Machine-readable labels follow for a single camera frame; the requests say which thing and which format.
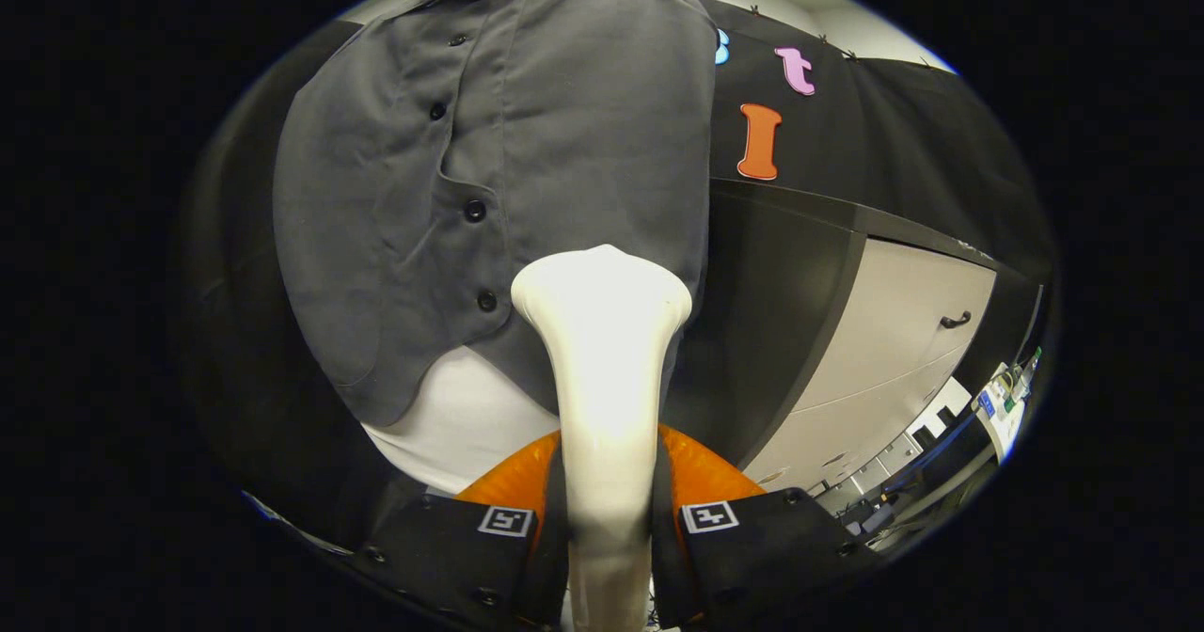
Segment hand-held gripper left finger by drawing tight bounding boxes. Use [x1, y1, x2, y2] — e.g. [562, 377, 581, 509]
[353, 428, 572, 631]

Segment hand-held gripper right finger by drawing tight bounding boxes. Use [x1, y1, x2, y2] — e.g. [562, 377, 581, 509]
[652, 423, 880, 631]

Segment white garment steamer head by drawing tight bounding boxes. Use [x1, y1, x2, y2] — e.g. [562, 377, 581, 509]
[510, 244, 694, 632]

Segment grey button shirt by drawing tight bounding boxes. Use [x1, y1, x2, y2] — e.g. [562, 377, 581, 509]
[273, 0, 721, 426]

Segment beige cabinet with dark top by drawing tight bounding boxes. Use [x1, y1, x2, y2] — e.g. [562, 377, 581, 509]
[658, 178, 1045, 520]

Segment white desk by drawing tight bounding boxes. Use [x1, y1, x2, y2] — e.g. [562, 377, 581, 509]
[974, 359, 1036, 464]

